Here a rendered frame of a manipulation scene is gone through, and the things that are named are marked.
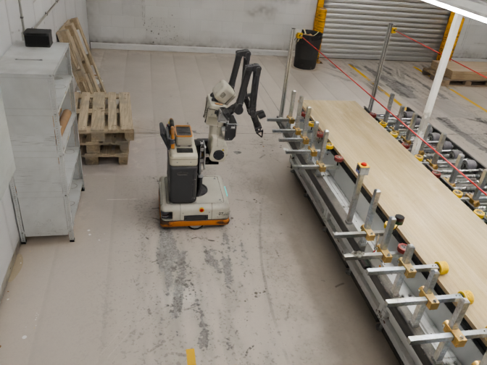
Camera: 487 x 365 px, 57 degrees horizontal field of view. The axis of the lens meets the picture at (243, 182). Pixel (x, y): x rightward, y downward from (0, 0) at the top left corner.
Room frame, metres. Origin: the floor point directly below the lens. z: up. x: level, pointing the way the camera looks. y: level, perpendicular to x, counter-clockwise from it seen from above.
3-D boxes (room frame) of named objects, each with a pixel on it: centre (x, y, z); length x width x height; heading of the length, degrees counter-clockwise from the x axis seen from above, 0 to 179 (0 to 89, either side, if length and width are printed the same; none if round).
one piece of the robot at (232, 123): (3.88, 0.21, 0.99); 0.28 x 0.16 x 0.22; 14
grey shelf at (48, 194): (3.53, 1.79, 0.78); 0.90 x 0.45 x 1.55; 14
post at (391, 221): (2.41, -0.97, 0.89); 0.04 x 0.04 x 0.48; 14
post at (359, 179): (2.90, -0.85, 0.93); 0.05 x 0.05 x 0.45; 14
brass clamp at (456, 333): (1.66, -1.16, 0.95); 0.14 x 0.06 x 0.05; 14
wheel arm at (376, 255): (2.35, -0.91, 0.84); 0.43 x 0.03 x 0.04; 104
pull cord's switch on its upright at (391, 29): (5.16, -1.43, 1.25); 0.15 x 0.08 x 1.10; 14
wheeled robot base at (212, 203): (3.81, 0.49, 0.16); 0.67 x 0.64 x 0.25; 104
